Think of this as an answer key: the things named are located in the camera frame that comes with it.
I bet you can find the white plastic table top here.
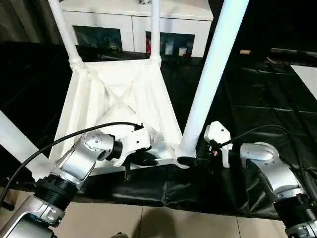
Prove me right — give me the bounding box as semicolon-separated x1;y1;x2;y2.
33;59;199;183

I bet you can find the black table mat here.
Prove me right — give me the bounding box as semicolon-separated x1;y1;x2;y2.
0;41;317;221

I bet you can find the white flat board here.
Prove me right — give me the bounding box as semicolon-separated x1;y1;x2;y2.
289;63;317;100

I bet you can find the white cabinet with glass doors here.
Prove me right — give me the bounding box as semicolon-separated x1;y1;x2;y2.
58;0;214;59

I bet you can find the black cabinet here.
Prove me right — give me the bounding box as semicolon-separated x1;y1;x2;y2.
212;0;317;64

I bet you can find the grey curtain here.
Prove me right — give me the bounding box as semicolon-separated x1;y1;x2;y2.
0;0;65;45

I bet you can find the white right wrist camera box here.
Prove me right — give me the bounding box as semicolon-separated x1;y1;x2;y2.
203;120;233;169

